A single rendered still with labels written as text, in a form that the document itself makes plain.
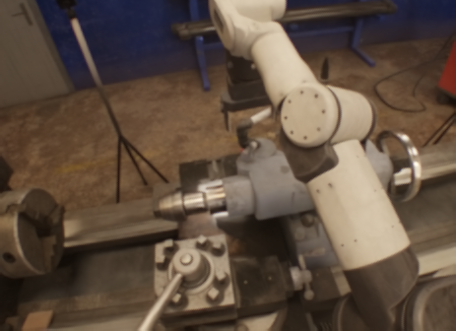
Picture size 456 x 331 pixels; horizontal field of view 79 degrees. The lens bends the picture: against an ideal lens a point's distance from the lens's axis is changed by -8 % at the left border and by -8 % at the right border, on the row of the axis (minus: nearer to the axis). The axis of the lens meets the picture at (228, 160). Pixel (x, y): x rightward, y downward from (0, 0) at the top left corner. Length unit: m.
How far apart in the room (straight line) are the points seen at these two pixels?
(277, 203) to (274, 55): 0.44
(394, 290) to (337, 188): 0.13
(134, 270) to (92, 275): 0.17
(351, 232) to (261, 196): 0.42
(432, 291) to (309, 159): 0.20
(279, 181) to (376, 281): 0.46
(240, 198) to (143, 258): 0.57
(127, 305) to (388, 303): 0.82
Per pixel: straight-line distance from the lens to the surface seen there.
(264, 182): 0.78
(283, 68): 0.44
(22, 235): 0.90
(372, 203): 0.38
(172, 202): 0.81
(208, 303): 0.66
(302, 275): 0.80
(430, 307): 0.38
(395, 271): 0.38
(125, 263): 1.24
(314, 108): 0.36
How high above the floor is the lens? 1.75
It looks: 44 degrees down
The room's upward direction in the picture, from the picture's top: 7 degrees counter-clockwise
